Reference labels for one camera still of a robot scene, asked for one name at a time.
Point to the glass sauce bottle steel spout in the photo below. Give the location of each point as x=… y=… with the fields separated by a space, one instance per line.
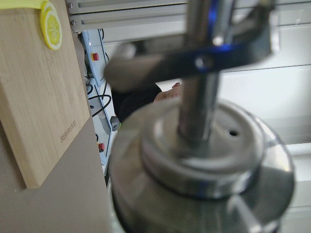
x=196 y=164

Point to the teach pendant with red button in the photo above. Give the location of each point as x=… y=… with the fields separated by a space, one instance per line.
x=95 y=53

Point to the bamboo cutting board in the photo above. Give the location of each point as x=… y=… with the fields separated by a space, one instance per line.
x=43 y=104

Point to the lemon slice beside knife tip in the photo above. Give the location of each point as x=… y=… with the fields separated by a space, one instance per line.
x=50 y=25

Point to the yellow plastic knife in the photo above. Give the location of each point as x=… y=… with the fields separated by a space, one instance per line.
x=12 y=4

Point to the aluminium camera post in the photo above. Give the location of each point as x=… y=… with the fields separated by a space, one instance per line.
x=95 y=14

